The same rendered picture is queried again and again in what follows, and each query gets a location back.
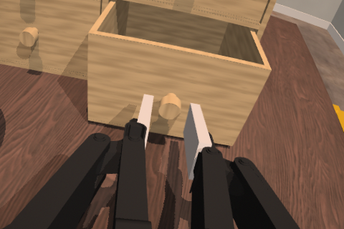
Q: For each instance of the light wooden chest of drawers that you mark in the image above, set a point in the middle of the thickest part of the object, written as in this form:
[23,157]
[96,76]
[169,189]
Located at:
[258,28]

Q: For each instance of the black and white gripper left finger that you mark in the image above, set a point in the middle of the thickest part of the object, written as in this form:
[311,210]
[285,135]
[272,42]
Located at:
[63,200]

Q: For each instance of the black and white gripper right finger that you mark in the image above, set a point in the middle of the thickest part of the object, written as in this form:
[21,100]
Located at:
[259,208]

